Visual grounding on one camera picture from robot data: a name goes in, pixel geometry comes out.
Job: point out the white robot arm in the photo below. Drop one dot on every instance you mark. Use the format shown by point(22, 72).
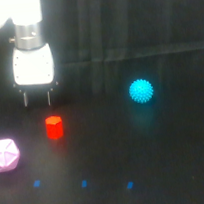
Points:
point(26, 16)

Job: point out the blue tape marker middle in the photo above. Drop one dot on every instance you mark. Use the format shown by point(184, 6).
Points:
point(84, 184)

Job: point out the cyan spiky ball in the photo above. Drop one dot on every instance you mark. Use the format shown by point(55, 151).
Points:
point(141, 91)

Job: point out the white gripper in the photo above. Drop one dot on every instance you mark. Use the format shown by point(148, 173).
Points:
point(33, 69)

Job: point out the red hexagonal block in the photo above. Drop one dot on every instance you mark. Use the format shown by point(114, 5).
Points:
point(54, 127)

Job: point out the blue tape marker left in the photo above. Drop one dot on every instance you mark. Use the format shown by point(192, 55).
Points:
point(37, 183)

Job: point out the pink polyhedron ball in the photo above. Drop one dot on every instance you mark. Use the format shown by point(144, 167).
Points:
point(9, 155)

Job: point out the blue tape marker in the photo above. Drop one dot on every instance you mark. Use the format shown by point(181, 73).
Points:
point(84, 184)
point(37, 183)
point(129, 185)

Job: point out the black backdrop curtain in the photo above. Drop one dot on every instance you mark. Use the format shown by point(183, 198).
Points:
point(99, 46)

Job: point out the blue tape marker right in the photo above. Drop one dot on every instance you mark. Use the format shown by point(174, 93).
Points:
point(129, 185)

